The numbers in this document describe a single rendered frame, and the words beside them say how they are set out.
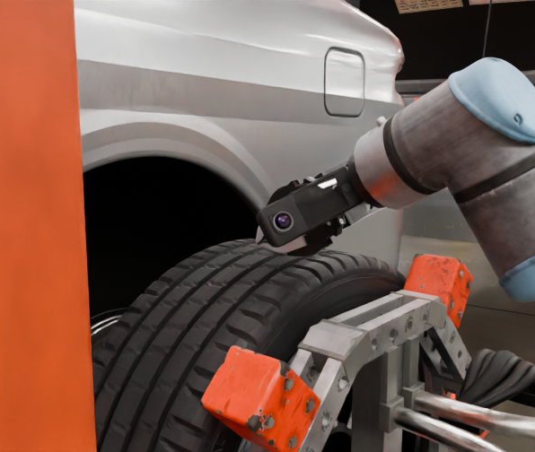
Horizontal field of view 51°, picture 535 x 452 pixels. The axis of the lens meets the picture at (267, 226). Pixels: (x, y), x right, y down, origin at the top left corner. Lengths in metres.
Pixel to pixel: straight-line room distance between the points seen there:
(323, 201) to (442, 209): 2.62
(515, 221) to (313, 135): 0.80
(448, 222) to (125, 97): 2.52
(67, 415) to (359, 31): 1.26
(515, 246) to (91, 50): 0.64
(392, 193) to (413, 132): 0.07
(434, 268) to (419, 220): 2.39
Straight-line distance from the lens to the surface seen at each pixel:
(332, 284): 0.75
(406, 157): 0.56
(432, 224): 3.27
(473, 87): 0.53
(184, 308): 0.73
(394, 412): 0.74
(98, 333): 1.07
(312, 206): 0.61
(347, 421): 0.90
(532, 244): 0.54
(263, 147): 1.14
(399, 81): 4.52
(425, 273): 0.89
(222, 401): 0.57
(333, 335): 0.66
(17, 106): 0.27
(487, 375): 0.84
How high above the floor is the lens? 1.34
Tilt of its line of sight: 9 degrees down
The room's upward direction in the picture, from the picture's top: straight up
